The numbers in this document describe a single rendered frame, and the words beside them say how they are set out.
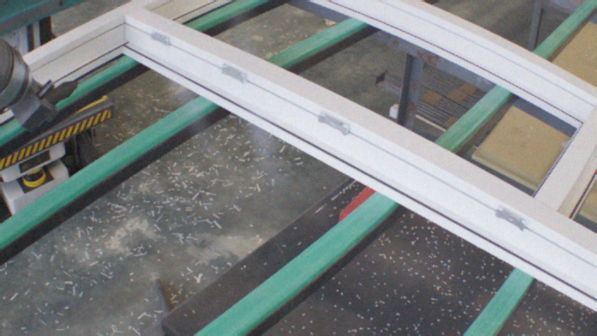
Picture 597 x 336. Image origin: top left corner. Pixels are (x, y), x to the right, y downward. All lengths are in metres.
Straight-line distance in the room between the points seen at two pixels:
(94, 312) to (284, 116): 1.07
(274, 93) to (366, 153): 0.17
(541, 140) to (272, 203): 1.00
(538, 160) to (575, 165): 0.52
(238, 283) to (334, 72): 1.83
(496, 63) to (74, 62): 0.79
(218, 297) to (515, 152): 0.73
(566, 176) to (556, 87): 0.31
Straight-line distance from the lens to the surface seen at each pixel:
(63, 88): 1.11
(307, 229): 1.34
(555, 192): 0.97
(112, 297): 2.00
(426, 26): 1.39
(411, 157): 0.97
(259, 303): 0.84
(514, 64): 1.31
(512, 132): 1.63
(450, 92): 2.33
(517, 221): 0.91
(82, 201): 1.02
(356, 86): 2.89
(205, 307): 1.19
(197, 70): 1.19
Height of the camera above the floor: 1.50
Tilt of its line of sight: 37 degrees down
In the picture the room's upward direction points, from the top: 6 degrees clockwise
